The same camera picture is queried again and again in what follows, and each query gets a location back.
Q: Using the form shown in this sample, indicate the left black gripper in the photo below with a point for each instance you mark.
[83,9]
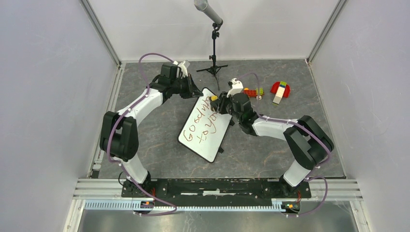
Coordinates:
[192,90]

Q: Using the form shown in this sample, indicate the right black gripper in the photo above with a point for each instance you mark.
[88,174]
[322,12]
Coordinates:
[222,101]

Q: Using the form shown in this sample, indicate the white whiteboard with red writing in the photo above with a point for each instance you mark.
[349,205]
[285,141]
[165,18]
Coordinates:
[204,130]

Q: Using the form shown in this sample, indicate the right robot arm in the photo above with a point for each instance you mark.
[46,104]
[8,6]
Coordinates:
[308,142]

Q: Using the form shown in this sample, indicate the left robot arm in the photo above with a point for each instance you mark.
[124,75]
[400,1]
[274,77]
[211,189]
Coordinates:
[119,134]

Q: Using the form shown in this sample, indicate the black microphone tripod stand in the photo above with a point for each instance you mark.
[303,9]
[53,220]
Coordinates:
[214,69]

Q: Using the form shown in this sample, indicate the red toy block car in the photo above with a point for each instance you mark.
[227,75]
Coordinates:
[254,93]

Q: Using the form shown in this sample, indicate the red white toy block figure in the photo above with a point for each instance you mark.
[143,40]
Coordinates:
[280,90]

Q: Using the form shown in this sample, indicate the grey microphone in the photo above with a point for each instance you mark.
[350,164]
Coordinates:
[204,7]

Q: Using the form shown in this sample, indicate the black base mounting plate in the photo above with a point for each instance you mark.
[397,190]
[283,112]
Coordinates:
[217,192]

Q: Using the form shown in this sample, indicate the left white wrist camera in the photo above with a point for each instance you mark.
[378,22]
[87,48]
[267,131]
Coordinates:
[183,65]

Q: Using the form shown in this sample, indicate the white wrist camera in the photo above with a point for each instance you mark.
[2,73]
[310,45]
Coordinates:
[183,65]
[236,86]

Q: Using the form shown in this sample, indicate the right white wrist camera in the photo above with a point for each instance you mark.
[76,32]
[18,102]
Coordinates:
[236,86]

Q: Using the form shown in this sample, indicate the left corner aluminium post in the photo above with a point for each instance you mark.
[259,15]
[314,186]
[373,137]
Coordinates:
[100,31]

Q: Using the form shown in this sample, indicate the corner aluminium post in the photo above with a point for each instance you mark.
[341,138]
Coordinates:
[326,29]
[100,31]

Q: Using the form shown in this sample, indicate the aluminium frame rail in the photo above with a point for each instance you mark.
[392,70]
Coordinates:
[105,194]

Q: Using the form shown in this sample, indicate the right corner aluminium post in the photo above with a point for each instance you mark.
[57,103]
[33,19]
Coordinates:
[326,29]

